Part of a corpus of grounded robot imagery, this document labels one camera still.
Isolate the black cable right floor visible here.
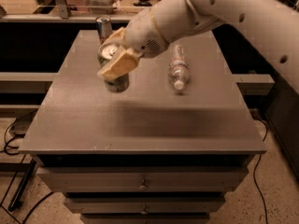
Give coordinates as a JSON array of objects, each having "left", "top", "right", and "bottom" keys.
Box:
[{"left": 252, "top": 117, "right": 270, "bottom": 224}]

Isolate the drawer with knob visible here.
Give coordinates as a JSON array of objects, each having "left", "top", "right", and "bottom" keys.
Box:
[
  {"left": 37, "top": 167, "right": 248, "bottom": 193},
  {"left": 64, "top": 197, "right": 225, "bottom": 214}
]

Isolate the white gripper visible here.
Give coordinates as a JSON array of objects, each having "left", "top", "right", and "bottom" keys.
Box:
[{"left": 103, "top": 7, "right": 169, "bottom": 74}]

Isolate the black cables left floor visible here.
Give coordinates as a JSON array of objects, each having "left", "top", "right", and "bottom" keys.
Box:
[{"left": 0, "top": 109, "right": 55, "bottom": 224}]

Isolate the Red Bull can blue silver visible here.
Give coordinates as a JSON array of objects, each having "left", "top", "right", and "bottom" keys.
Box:
[{"left": 95, "top": 16, "right": 112, "bottom": 44}]

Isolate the top drawer with knob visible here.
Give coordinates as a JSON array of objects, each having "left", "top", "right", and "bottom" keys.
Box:
[{"left": 37, "top": 167, "right": 248, "bottom": 193}]

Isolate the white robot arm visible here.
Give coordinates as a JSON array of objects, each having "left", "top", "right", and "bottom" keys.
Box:
[{"left": 98, "top": 0, "right": 299, "bottom": 91}]

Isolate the grey metal railing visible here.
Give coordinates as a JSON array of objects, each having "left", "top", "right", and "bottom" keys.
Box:
[{"left": 0, "top": 0, "right": 139, "bottom": 23}]

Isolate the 7up can green white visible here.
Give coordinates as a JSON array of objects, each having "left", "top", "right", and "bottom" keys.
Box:
[{"left": 97, "top": 43, "right": 129, "bottom": 93}]

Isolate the clear plastic water bottle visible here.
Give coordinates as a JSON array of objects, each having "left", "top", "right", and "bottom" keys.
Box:
[{"left": 168, "top": 45, "right": 190, "bottom": 91}]

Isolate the grey drawer cabinet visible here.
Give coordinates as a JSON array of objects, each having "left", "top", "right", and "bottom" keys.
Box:
[{"left": 21, "top": 31, "right": 265, "bottom": 224}]

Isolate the middle drawer with knob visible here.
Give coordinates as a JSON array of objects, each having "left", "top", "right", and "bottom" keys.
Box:
[{"left": 64, "top": 197, "right": 225, "bottom": 214}]

